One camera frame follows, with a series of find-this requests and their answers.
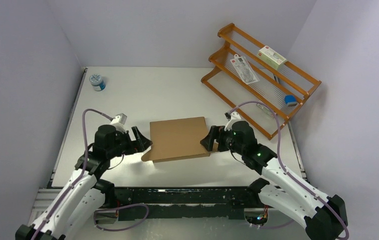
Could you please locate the brown cardboard box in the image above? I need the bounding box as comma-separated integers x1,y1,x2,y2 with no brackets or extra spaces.
141,116,211,163

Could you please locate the white green product box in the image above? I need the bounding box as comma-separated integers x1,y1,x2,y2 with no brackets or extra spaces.
257,45,288,71

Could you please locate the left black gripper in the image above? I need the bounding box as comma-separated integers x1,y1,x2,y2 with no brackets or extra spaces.
106,125,152,159

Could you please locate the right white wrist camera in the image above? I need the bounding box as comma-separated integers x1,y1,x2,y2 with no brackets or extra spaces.
224,111,242,131

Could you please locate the small blue white jar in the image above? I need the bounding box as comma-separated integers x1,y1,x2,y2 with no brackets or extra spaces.
89,74,106,92

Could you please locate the clear plastic blister package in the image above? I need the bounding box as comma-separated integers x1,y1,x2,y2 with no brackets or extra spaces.
230,54,259,85

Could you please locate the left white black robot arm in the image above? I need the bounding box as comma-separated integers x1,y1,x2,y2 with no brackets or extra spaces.
15,124,153,240

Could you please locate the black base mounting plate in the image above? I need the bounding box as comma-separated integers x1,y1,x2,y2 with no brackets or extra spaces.
101,186,264,221

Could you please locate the orange wooden rack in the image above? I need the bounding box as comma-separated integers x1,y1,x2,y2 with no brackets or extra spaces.
201,23,321,140

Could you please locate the blue white eraser block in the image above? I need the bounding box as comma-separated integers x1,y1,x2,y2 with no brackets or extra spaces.
284,95,298,107

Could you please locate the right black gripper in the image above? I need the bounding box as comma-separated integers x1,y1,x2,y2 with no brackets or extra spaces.
200,125,245,156

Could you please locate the small silver packaged item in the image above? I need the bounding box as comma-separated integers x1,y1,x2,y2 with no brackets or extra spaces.
256,102,275,119

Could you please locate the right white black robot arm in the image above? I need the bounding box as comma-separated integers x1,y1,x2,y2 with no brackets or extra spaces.
200,120,348,240

